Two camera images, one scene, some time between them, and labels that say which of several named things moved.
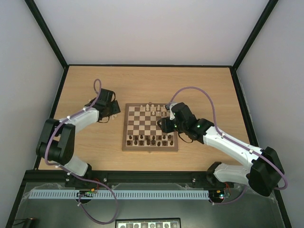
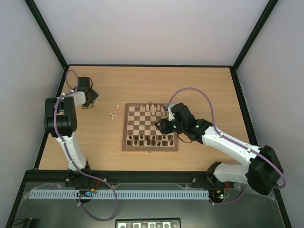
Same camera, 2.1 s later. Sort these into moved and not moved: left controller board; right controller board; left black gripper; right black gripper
Moved: left black gripper
Not moved: right controller board; left controller board; right black gripper
